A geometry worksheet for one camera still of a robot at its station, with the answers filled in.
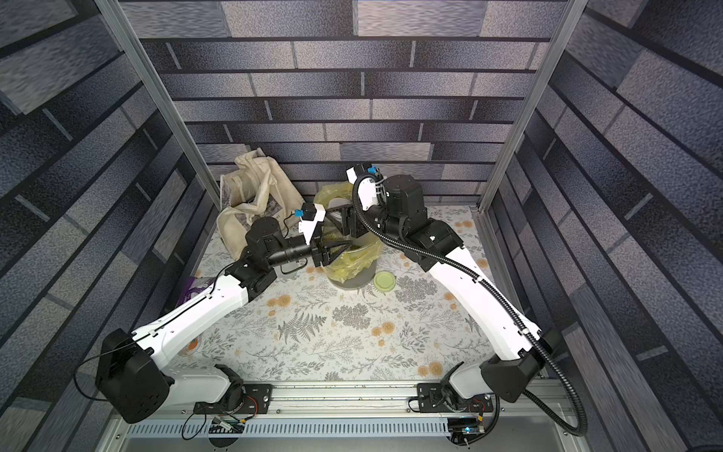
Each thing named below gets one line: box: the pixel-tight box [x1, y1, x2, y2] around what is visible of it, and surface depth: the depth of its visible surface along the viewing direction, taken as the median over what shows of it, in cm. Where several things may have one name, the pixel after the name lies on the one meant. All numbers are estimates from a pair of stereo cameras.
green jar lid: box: [372, 270, 397, 293], surface depth 98 cm
